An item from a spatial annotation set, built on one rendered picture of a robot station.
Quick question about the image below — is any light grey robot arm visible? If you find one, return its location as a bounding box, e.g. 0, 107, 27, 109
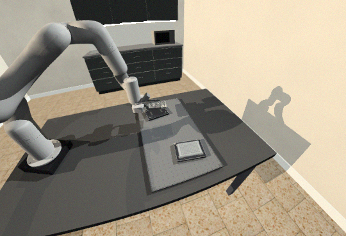
0, 21, 150, 167

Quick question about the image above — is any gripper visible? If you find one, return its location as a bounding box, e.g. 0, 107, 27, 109
131, 99, 161, 113

